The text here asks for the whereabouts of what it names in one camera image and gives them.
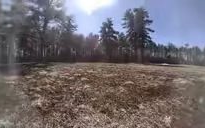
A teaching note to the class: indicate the dry brown grass field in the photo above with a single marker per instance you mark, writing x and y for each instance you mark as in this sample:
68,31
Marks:
100,96

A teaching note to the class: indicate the wood of dark trees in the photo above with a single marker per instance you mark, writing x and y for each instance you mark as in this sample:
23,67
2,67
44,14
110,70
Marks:
56,46

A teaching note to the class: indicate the tall dark pine tree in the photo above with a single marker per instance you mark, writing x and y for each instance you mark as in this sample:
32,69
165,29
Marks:
138,30

